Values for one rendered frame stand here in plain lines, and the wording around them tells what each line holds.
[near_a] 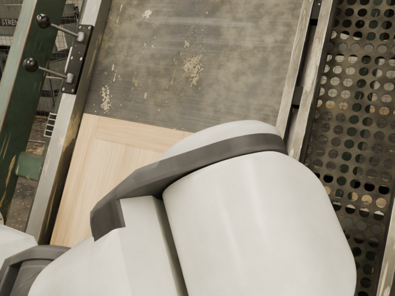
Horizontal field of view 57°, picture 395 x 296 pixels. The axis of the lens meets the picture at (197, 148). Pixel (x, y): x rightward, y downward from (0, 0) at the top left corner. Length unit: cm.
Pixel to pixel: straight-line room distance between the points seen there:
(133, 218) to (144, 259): 2
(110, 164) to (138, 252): 78
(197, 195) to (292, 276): 6
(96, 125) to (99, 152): 8
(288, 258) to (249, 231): 2
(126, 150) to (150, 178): 77
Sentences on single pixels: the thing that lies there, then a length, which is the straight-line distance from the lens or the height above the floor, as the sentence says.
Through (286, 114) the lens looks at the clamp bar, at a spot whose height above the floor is 139.
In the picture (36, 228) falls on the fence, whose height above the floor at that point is 103.
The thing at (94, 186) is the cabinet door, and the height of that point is 115.
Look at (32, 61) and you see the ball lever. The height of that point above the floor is 145.
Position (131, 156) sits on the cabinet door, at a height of 123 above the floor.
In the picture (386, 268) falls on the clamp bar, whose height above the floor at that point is 118.
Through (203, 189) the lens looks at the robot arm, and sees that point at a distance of 18.
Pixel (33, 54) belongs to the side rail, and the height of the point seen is 143.
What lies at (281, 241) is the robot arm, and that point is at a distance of 18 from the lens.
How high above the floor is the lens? 162
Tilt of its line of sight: 24 degrees down
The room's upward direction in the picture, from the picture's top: straight up
